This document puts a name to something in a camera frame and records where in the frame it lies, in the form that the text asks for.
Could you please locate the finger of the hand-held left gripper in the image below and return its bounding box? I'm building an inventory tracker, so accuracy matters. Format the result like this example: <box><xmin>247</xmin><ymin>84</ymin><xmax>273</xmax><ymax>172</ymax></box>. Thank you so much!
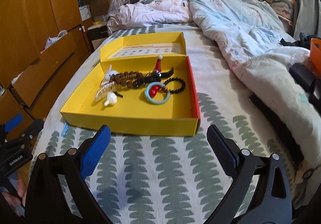
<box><xmin>21</xmin><ymin>119</ymin><xmax>44</xmax><ymax>142</ymax></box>
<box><xmin>0</xmin><ymin>114</ymin><xmax>23</xmax><ymax>135</ymax></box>

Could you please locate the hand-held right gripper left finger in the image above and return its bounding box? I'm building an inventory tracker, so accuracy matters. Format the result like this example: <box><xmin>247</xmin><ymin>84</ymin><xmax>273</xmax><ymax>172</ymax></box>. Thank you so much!
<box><xmin>24</xmin><ymin>125</ymin><xmax>112</xmax><ymax>224</ymax></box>

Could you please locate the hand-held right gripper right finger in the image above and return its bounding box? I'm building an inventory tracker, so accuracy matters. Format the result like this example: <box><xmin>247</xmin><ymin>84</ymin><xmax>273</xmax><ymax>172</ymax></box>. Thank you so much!
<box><xmin>207</xmin><ymin>124</ymin><xmax>294</xmax><ymax>224</ymax></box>

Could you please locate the white gourd pendant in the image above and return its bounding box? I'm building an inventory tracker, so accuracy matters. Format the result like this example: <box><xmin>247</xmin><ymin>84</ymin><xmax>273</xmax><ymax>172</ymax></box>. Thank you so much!
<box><xmin>103</xmin><ymin>92</ymin><xmax>118</xmax><ymax>107</ymax></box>

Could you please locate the yellow cardboard box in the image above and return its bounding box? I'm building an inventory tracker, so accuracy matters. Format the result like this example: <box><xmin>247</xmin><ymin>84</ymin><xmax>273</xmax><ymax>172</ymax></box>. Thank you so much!
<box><xmin>60</xmin><ymin>32</ymin><xmax>201</xmax><ymax>137</ymax></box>

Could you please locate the black bead bracelet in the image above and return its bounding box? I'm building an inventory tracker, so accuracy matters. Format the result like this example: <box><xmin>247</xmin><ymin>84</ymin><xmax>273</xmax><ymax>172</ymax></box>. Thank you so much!
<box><xmin>163</xmin><ymin>77</ymin><xmax>186</xmax><ymax>94</ymax></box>

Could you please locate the teal bangle ring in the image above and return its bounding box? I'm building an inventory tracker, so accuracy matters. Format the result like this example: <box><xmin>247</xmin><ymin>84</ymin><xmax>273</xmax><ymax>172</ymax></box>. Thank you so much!
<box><xmin>145</xmin><ymin>82</ymin><xmax>170</xmax><ymax>105</ymax></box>

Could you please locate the white pom-pom carrot hair clip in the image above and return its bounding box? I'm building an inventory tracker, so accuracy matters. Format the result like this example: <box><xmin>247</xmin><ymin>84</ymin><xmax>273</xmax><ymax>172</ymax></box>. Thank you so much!
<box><xmin>102</xmin><ymin>64</ymin><xmax>118</xmax><ymax>81</ymax></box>

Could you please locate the brown rudraksha bead bracelet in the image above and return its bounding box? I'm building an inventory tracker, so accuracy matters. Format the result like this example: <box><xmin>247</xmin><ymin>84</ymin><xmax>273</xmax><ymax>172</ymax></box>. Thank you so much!
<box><xmin>110</xmin><ymin>71</ymin><xmax>146</xmax><ymax>89</ymax></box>

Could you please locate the black glossy hair clip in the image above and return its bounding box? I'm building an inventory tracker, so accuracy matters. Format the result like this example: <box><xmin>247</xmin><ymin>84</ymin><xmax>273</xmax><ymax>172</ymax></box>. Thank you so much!
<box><xmin>133</xmin><ymin>67</ymin><xmax>175</xmax><ymax>89</ymax></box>

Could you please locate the red santa hat hair clip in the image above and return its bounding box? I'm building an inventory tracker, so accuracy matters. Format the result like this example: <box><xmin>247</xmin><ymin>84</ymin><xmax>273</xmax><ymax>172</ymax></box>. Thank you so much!
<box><xmin>154</xmin><ymin>55</ymin><xmax>163</xmax><ymax>71</ymax></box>

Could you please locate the person's left hand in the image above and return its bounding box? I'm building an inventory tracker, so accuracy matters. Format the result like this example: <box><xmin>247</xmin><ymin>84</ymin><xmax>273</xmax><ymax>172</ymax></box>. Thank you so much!
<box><xmin>0</xmin><ymin>179</ymin><xmax>27</xmax><ymax>217</ymax></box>

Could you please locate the white crumpled plastic bag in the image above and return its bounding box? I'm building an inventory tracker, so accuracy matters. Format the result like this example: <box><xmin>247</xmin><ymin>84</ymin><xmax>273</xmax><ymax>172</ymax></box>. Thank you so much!
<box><xmin>40</xmin><ymin>30</ymin><xmax>68</xmax><ymax>51</ymax></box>

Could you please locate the wooden wardrobe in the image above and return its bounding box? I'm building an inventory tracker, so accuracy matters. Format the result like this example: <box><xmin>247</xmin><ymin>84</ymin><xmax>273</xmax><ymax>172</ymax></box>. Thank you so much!
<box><xmin>0</xmin><ymin>0</ymin><xmax>118</xmax><ymax>154</ymax></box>

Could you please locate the black bag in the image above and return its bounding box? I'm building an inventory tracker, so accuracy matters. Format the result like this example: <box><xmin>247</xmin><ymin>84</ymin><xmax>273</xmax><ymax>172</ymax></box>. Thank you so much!
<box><xmin>288</xmin><ymin>63</ymin><xmax>317</xmax><ymax>104</ymax></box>

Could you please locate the dark nightstand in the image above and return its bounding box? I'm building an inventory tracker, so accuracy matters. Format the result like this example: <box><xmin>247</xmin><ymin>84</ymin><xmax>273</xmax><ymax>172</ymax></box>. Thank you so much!
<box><xmin>86</xmin><ymin>20</ymin><xmax>111</xmax><ymax>41</ymax></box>

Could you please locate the white paper sheet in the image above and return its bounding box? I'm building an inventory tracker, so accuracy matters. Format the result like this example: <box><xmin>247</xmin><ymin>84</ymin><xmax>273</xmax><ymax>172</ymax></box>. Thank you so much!
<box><xmin>79</xmin><ymin>4</ymin><xmax>91</xmax><ymax>21</ymax></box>

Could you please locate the blue patterned quilt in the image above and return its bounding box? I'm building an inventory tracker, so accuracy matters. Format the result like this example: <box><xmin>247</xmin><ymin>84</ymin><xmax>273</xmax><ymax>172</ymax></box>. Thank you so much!
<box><xmin>182</xmin><ymin>0</ymin><xmax>321</xmax><ymax>184</ymax></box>

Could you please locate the orange box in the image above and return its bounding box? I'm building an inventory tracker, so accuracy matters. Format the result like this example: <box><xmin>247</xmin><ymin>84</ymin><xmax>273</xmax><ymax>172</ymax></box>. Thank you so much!
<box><xmin>308</xmin><ymin>38</ymin><xmax>321</xmax><ymax>74</ymax></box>

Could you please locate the black clothing pile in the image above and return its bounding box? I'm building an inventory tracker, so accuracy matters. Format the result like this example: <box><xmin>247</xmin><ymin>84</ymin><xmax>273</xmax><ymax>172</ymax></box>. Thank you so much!
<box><xmin>279</xmin><ymin>33</ymin><xmax>321</xmax><ymax>47</ymax></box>

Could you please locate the clear plastic bag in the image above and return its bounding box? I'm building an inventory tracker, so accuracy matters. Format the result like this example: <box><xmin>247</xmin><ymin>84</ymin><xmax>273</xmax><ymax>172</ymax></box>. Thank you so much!
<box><xmin>108</xmin><ymin>0</ymin><xmax>131</xmax><ymax>15</ymax></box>

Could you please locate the pink quilt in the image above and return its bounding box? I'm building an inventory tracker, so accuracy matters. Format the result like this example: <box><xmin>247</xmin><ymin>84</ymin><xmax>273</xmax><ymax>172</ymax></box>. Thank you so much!
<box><xmin>107</xmin><ymin>0</ymin><xmax>193</xmax><ymax>30</ymax></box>

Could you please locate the patterned pillow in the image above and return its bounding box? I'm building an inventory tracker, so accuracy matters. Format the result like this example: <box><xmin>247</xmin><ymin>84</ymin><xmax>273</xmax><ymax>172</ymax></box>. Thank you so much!
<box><xmin>261</xmin><ymin>0</ymin><xmax>295</xmax><ymax>17</ymax></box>

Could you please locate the grey curtain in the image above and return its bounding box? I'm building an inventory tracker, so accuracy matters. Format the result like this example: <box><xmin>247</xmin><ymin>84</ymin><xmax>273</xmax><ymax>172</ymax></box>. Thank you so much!
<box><xmin>291</xmin><ymin>0</ymin><xmax>321</xmax><ymax>39</ymax></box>

